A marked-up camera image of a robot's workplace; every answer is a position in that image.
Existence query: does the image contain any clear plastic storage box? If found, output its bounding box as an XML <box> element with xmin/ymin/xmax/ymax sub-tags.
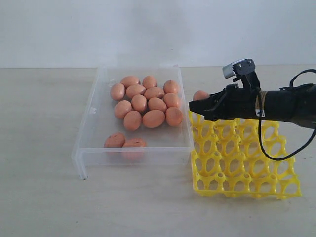
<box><xmin>72</xmin><ymin>66</ymin><xmax>193</xmax><ymax>179</ymax></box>

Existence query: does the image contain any black camera cable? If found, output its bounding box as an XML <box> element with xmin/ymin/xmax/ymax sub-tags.
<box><xmin>257</xmin><ymin>69</ymin><xmax>316</xmax><ymax>161</ymax></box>

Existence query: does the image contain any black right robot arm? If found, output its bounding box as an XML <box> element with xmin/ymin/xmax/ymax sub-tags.
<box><xmin>189</xmin><ymin>83</ymin><xmax>316</xmax><ymax>128</ymax></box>

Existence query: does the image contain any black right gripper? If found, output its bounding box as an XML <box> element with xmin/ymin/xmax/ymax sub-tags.
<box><xmin>189</xmin><ymin>84</ymin><xmax>261</xmax><ymax>121</ymax></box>

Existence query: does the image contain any brown egg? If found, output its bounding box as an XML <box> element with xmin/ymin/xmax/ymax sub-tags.
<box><xmin>142</xmin><ymin>110</ymin><xmax>165</xmax><ymax>128</ymax></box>
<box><xmin>163</xmin><ymin>80</ymin><xmax>179</xmax><ymax>94</ymax></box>
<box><xmin>110</xmin><ymin>83</ymin><xmax>125</xmax><ymax>101</ymax></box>
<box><xmin>126</xmin><ymin>84</ymin><xmax>146</xmax><ymax>99</ymax></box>
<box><xmin>114</xmin><ymin>100</ymin><xmax>132</xmax><ymax>119</ymax></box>
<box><xmin>165</xmin><ymin>107</ymin><xmax>183</xmax><ymax>127</ymax></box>
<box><xmin>120</xmin><ymin>76</ymin><xmax>140</xmax><ymax>88</ymax></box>
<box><xmin>123</xmin><ymin>111</ymin><xmax>142</xmax><ymax>131</ymax></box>
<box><xmin>193</xmin><ymin>90</ymin><xmax>209</xmax><ymax>101</ymax></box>
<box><xmin>131</xmin><ymin>94</ymin><xmax>147</xmax><ymax>113</ymax></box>
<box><xmin>144</xmin><ymin>86</ymin><xmax>165</xmax><ymax>100</ymax></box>
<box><xmin>122</xmin><ymin>138</ymin><xmax>147</xmax><ymax>160</ymax></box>
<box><xmin>148</xmin><ymin>97</ymin><xmax>167</xmax><ymax>112</ymax></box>
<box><xmin>142</xmin><ymin>76</ymin><xmax>157</xmax><ymax>89</ymax></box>
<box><xmin>104</xmin><ymin>132</ymin><xmax>125</xmax><ymax>148</ymax></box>
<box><xmin>163</xmin><ymin>93</ymin><xmax>181</xmax><ymax>108</ymax></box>

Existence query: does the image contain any yellow plastic egg tray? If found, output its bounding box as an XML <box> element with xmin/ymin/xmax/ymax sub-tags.
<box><xmin>188</xmin><ymin>112</ymin><xmax>302</xmax><ymax>199</ymax></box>

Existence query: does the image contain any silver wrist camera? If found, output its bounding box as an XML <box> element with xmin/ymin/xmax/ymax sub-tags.
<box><xmin>222</xmin><ymin>58</ymin><xmax>256</xmax><ymax>79</ymax></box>

